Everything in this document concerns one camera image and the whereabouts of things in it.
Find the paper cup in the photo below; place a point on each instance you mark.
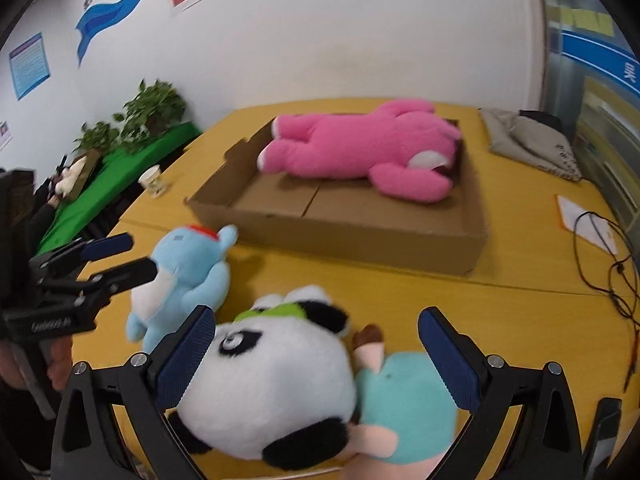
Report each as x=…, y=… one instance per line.
x=151, y=181

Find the panda plush toy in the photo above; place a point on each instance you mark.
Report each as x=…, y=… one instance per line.
x=275, y=384

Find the person in black clothes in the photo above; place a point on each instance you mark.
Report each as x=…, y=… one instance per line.
x=46, y=202

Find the cardboard box tray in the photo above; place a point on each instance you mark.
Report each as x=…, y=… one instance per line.
x=344, y=219

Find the light blue plush toy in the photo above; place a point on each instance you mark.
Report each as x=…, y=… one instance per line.
x=192, y=271

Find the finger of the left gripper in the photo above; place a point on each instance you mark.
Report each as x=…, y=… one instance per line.
x=101, y=287
x=79, y=252

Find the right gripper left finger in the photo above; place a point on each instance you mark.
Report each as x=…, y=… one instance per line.
x=88, y=443

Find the green covered table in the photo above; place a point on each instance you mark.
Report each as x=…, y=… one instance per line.
x=119, y=170

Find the box with white plush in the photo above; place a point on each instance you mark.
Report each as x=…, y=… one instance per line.
x=76, y=177

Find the grey cloth bag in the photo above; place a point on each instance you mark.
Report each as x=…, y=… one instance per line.
x=523, y=139

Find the potted green plant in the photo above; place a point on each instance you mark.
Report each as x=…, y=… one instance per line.
x=100, y=137
x=149, y=115

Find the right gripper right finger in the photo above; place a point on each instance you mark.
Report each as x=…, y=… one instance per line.
x=545, y=441

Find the person's left hand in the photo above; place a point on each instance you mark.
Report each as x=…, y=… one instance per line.
x=14, y=367

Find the teal and pink plush toy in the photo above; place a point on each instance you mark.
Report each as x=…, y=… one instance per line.
x=405, y=420

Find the white paper card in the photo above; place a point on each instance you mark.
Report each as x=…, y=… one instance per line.
x=587, y=225

